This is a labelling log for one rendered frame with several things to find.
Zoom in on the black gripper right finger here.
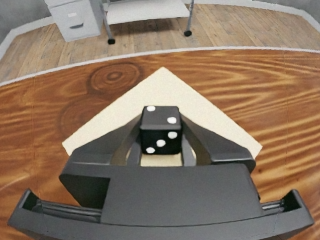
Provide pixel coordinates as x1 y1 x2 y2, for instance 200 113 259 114
180 113 256 174

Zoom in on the beige mat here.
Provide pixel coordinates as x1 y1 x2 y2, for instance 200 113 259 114
62 67 262 166

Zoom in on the black die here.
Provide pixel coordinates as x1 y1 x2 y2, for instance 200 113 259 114
139 105 183 155

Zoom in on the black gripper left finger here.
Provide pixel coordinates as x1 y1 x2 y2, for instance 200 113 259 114
66 113 142 166

